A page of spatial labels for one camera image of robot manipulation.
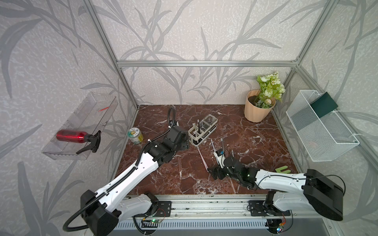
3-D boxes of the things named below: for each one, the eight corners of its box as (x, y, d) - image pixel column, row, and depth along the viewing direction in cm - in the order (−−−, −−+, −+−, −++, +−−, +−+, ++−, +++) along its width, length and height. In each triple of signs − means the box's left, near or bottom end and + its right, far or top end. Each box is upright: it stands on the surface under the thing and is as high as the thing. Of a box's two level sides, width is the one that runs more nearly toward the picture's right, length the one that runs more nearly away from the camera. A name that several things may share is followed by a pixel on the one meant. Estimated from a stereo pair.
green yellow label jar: (130, 144, 100) (125, 137, 94) (133, 134, 106) (129, 127, 99) (141, 144, 100) (137, 137, 94) (144, 134, 106) (141, 127, 99)
